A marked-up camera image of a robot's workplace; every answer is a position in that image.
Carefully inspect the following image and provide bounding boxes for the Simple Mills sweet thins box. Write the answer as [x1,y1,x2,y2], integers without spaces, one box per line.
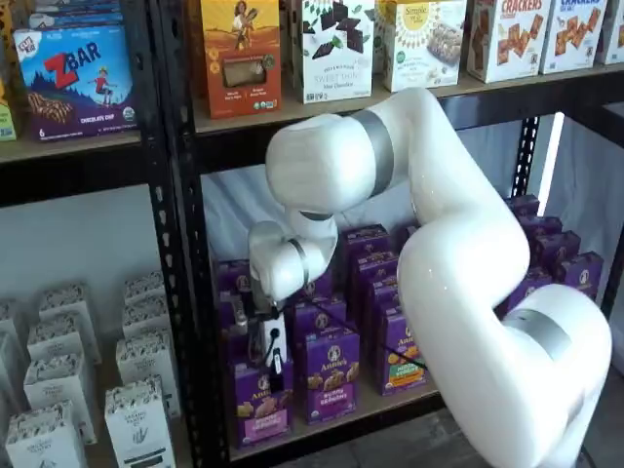
[300,0,375,105]

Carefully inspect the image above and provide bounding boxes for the Simple Mills almond bars box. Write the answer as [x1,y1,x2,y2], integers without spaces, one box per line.
[374,0,462,94]

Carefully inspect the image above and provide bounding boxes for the black metal frame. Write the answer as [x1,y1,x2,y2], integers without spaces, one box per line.
[600,101,624,313]

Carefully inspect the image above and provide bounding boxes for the black metal rack with Annie's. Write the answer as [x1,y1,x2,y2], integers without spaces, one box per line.
[150,0,624,468]

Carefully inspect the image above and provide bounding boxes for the purple Annie's brown patch box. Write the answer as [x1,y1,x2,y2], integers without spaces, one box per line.
[496,267,553,313]

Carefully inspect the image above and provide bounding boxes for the pretzel crackers cheddar box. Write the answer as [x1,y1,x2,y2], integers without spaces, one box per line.
[465,0,545,83]

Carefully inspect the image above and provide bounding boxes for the purple Annie's green patch box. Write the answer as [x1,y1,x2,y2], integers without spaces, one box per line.
[377,299,430,398]
[342,224,392,267]
[368,275,404,318]
[355,251,401,293]

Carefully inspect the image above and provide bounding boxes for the white Organic Pantry box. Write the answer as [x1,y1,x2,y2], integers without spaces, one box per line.
[104,374,176,468]
[122,271,168,308]
[0,297,24,342]
[0,331,28,415]
[37,284,97,328]
[22,353,98,446]
[115,331,180,418]
[5,402,92,468]
[120,299,173,342]
[26,314,102,367]

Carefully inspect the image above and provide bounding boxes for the purple Annie's snack box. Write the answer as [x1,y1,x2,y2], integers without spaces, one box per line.
[555,251,605,298]
[528,230,582,269]
[519,214,565,245]
[504,194,541,225]

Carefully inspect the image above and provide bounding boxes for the black metal rack white boxes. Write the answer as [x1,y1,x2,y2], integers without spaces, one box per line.
[0,0,172,468]

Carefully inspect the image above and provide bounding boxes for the white cracker box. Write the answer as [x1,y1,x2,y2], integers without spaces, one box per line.
[597,0,624,65]

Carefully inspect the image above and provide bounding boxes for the orange Bobo's box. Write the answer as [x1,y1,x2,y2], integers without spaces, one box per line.
[0,28,19,143]

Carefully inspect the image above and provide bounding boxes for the orange Revival snack box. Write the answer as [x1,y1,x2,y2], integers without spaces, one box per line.
[200,0,283,121]

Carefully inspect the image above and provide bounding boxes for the pretzel crackers sea salt box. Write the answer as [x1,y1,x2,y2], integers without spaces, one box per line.
[540,0,609,76]

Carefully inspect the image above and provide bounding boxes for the blue Z Bar box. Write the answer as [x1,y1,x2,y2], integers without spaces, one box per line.
[13,23,138,143]
[27,0,124,29]

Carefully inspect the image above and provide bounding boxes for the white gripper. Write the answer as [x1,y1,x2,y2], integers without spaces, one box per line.
[248,311,289,392]

